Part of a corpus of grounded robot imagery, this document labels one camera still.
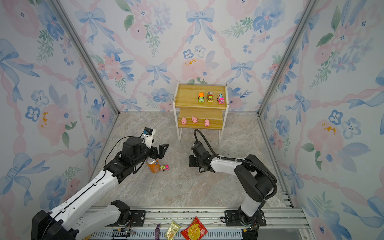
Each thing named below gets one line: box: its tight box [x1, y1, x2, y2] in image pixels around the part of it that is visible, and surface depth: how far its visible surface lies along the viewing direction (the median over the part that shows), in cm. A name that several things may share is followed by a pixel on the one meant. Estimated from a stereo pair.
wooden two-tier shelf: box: [172, 81, 229, 144], surface depth 85 cm
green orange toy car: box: [198, 92, 205, 103], surface depth 81 cm
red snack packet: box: [180, 216, 208, 240], surface depth 71 cm
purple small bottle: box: [154, 223, 161, 240], surface depth 72 cm
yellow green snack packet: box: [164, 220, 181, 240], surface depth 71 cm
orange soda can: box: [146, 157, 161, 174], surface depth 84 cm
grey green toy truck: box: [206, 91, 214, 103], surface depth 81 cm
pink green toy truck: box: [160, 164, 170, 172], surface depth 90 cm
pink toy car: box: [217, 93, 225, 104], surface depth 80 cm
